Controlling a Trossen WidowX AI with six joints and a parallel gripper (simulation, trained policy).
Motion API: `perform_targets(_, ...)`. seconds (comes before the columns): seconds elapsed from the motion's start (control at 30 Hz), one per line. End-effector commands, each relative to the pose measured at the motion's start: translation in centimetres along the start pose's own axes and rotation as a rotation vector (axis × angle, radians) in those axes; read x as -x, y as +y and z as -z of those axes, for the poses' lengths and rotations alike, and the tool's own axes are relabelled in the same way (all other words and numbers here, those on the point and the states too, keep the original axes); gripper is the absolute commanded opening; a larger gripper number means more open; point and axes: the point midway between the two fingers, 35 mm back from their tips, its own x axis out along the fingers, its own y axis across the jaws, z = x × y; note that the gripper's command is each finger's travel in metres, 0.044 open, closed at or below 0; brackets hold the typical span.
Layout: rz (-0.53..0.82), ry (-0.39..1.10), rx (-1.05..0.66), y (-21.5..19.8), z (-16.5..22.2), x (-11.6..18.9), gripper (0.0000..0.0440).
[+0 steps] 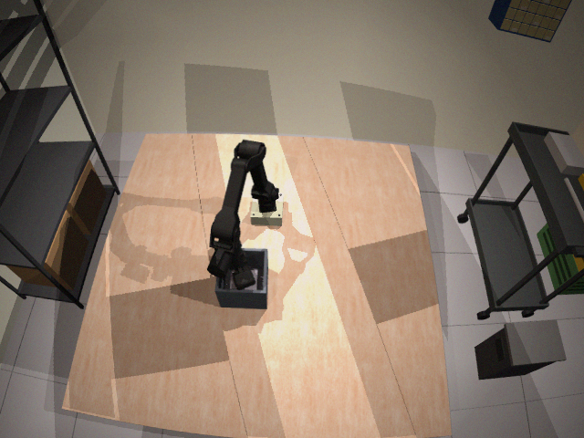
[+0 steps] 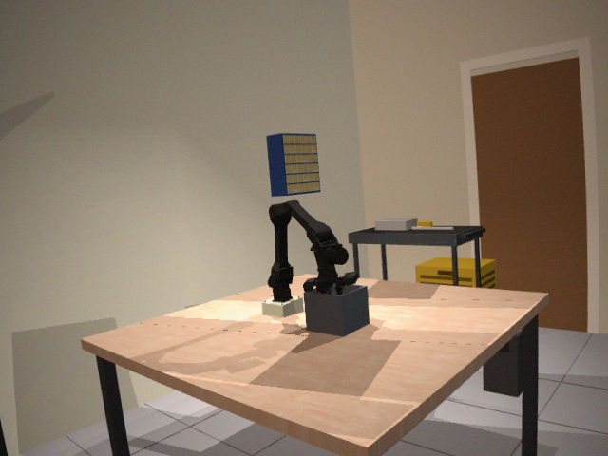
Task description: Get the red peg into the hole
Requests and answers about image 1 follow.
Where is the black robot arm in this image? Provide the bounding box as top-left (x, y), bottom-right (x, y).
top-left (207, 140), bottom-right (279, 277)

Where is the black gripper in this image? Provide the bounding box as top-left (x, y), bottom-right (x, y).
top-left (231, 240), bottom-right (256, 290)

